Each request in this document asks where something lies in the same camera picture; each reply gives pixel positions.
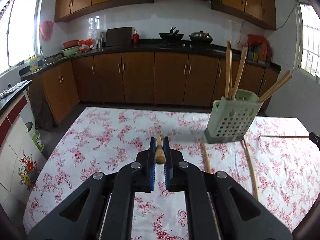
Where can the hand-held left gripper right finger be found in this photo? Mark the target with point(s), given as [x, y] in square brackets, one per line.
[167, 165]

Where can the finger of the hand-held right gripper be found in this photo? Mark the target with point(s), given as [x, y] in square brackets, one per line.
[315, 138]

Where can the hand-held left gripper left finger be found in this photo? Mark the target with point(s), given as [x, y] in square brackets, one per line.
[152, 165]

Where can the wooden chopstick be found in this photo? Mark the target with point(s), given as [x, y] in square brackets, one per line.
[280, 80]
[239, 70]
[205, 155]
[285, 136]
[280, 86]
[250, 162]
[228, 67]
[159, 155]

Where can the green perforated chopstick holder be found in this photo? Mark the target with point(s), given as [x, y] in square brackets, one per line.
[232, 120]

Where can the floral tablecloth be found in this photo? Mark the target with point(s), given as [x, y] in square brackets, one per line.
[100, 142]

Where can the wooden lower kitchen cabinets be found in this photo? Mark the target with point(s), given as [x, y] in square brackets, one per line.
[137, 77]

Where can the barred window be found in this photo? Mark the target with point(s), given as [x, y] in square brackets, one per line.
[310, 42]

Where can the cluster of condiment bottles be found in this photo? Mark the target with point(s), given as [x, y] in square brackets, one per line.
[260, 53]

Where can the red plastic bag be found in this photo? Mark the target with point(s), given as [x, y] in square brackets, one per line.
[257, 39]
[47, 30]

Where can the black kitchen countertop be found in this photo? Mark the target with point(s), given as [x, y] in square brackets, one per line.
[150, 47]

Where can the green paint bucket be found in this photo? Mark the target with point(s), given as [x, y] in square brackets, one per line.
[35, 137]

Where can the gas stove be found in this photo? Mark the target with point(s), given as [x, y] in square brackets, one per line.
[187, 45]

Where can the red bottle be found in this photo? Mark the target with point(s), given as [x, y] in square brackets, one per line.
[136, 38]

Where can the black wok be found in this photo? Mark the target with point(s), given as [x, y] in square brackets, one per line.
[171, 36]

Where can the dark pot with lid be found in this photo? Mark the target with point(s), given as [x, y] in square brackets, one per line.
[201, 37]

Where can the metal utensil cup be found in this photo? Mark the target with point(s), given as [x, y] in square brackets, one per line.
[100, 43]

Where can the dark cutting board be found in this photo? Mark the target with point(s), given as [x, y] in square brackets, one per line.
[118, 36]

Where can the orange plastic bag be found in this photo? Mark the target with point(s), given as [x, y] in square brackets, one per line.
[85, 42]

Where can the green basin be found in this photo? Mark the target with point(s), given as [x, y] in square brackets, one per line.
[70, 51]

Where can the white plastic bag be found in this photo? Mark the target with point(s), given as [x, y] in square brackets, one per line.
[98, 33]

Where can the red basin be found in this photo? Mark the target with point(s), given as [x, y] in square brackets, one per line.
[70, 44]

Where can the yellow detergent bottle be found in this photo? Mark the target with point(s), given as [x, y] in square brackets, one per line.
[34, 63]

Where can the metal faucet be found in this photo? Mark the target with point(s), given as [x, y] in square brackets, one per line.
[42, 55]

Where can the light cloth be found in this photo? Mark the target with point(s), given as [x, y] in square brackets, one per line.
[11, 90]

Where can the large sliding window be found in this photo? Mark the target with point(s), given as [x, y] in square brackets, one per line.
[22, 30]

